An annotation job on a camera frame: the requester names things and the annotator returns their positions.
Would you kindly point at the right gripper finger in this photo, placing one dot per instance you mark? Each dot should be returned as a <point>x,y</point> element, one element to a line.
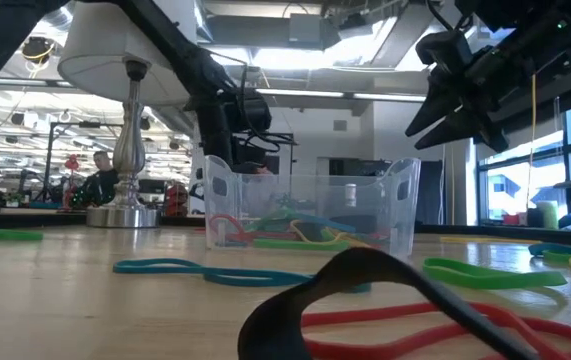
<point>437,107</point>
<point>470,127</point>

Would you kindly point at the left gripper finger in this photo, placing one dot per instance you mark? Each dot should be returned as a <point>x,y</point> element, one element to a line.
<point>217,140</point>

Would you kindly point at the red rubber band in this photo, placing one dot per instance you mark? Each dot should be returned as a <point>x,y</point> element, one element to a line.
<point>225,217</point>
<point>365,316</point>
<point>199,230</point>

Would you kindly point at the clear plastic bin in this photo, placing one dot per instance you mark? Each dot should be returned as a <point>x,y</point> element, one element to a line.
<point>375,220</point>

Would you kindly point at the blue rubber band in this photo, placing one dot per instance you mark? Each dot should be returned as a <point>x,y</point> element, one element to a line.
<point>325,223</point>

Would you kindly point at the teal rubber band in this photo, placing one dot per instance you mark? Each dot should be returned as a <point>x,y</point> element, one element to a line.
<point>240,276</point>
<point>565,248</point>

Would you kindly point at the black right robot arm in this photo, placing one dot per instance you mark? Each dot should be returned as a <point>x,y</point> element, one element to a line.
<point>540,12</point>

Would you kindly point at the person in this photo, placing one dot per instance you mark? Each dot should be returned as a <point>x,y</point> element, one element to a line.
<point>261,170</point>
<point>102,182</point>

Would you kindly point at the red stacked objects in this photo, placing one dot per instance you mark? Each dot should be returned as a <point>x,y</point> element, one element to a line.
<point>176,200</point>

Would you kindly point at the red box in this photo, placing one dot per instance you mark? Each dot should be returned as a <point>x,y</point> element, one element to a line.
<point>511,220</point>

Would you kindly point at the long ceiling light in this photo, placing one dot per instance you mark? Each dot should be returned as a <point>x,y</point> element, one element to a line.
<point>315,93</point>

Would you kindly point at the white shade table lamp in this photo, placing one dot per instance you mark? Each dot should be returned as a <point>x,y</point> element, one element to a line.
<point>105,60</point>

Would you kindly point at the pale green cup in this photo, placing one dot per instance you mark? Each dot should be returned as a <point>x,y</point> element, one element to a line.
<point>547,215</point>

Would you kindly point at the white bottle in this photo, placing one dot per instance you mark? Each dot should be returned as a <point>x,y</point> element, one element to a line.
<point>350,195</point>

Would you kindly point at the red ornament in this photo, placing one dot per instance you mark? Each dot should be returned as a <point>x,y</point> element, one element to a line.
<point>71,162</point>

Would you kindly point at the black ceiling dome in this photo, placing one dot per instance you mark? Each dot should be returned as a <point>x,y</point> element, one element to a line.
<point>37,50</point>

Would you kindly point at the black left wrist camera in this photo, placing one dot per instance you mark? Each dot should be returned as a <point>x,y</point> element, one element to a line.
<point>252,112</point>

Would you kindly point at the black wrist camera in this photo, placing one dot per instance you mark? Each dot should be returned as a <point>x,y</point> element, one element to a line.
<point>252,112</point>
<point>442,50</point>

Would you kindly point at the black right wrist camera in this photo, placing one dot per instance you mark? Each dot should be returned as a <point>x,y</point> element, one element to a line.
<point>442,50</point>

